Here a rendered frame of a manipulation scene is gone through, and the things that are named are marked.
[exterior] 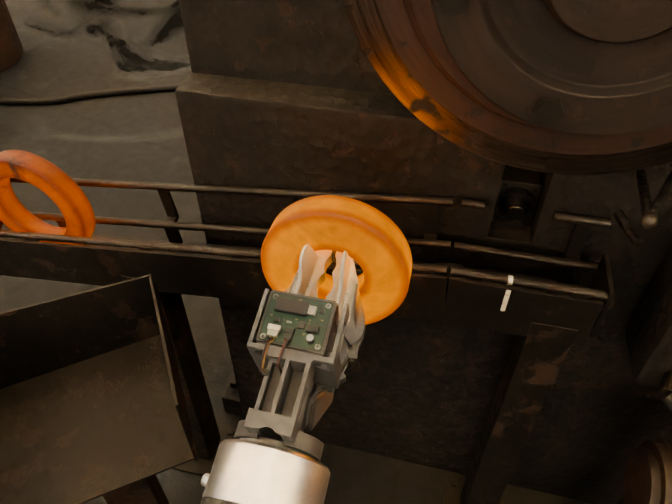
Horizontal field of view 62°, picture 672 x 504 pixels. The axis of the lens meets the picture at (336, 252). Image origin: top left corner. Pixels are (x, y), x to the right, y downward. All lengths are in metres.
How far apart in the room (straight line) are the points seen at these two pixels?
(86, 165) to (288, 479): 2.06
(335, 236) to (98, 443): 0.40
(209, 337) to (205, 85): 0.93
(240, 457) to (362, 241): 0.22
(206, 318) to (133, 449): 0.95
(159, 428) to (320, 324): 0.35
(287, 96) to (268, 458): 0.49
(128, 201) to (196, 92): 1.36
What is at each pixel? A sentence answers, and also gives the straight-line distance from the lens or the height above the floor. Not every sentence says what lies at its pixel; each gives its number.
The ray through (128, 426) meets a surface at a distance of 0.76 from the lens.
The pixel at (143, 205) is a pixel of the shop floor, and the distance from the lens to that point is 2.10.
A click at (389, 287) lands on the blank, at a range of 0.56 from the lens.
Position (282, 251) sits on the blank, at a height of 0.85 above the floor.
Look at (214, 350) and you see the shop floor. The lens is 1.57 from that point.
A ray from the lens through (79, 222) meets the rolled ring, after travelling 0.95.
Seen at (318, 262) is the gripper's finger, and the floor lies 0.85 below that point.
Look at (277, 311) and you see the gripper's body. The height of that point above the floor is 0.88.
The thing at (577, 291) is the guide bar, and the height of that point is 0.71.
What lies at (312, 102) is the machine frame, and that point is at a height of 0.87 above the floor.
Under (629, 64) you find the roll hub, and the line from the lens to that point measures 0.51.
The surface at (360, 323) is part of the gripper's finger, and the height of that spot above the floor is 0.83.
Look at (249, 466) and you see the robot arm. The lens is 0.43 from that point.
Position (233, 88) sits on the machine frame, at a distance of 0.80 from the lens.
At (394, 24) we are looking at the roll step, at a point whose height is 1.03.
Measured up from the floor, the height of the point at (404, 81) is 0.97.
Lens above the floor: 1.22
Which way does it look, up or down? 43 degrees down
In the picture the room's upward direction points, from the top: straight up
